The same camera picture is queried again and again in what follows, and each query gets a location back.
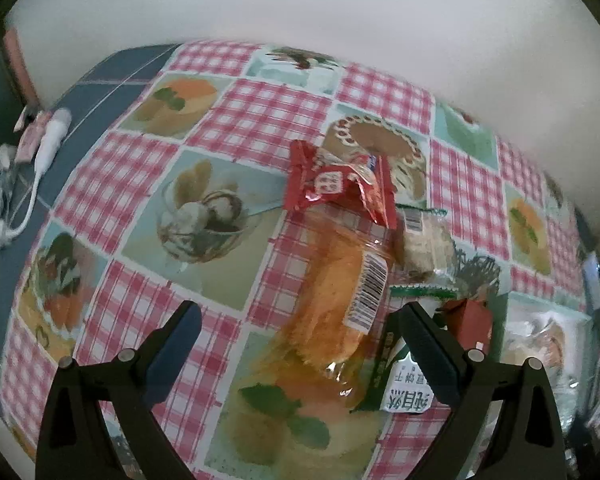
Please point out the checked printed tablecloth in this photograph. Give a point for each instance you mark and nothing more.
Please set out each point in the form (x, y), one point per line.
(130, 185)

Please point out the red carton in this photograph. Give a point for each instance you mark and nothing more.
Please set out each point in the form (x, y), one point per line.
(472, 317)

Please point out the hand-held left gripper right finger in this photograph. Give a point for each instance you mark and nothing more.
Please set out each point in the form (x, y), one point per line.
(425, 355)

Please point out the pink wooden strip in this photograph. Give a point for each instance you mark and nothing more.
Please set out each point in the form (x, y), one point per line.
(20, 60)

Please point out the small pink packet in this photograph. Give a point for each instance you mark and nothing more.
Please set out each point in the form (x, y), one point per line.
(30, 137)

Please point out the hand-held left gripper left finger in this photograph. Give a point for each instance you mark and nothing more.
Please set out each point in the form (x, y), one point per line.
(175, 355)

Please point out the green snack packet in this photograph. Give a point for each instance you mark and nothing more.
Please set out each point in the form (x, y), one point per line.
(385, 385)

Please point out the pale cracker packet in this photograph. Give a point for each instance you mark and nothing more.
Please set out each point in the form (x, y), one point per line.
(425, 245)

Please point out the red shiny snack packet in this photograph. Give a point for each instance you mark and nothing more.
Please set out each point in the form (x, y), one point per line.
(330, 185)

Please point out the orange bread packet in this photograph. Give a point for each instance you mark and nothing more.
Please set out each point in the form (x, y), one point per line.
(330, 300)

